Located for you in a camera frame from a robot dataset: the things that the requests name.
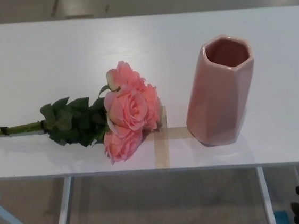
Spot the pink rose bouquet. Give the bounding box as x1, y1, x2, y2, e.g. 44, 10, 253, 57
0, 57, 169, 178

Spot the pink faceted ceramic vase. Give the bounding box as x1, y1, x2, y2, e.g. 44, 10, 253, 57
177, 31, 263, 150

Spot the teal floor item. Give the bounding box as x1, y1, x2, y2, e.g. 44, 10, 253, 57
273, 209, 290, 224

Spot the white table leg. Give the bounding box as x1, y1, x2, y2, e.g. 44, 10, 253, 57
255, 164, 278, 224
48, 176, 79, 224

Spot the long beige tape strip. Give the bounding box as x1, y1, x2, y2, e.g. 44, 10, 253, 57
149, 106, 173, 170

